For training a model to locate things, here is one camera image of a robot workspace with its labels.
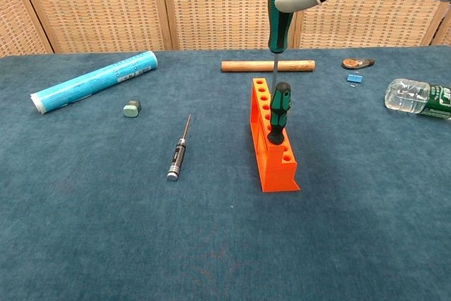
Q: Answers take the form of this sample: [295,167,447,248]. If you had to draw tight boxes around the green handled tool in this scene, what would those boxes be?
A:
[268,0,299,96]

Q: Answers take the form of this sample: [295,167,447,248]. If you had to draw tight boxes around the woven folding screen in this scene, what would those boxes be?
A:
[0,0,451,57]

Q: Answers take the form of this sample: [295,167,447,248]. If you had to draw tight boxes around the orange bit holder block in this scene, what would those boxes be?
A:
[251,77,301,193]

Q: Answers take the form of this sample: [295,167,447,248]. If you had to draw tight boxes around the clear plastic water bottle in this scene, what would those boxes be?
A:
[383,78,451,121]

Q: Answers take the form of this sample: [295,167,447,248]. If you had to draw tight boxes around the black precision screwdriver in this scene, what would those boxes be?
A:
[166,113,192,183]

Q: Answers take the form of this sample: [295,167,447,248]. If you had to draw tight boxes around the blue table cloth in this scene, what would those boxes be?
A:
[0,45,451,301]

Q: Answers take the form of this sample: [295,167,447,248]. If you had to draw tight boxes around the light blue printed tube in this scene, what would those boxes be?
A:
[30,50,159,116]

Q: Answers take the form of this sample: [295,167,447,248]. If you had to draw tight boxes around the wooden rod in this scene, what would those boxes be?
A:
[221,60,316,73]

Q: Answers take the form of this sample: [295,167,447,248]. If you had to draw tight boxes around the short green-black screwdriver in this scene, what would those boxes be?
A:
[266,81,292,146]

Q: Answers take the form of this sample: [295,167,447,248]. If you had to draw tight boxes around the brown correction tape dispenser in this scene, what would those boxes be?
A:
[340,58,376,70]

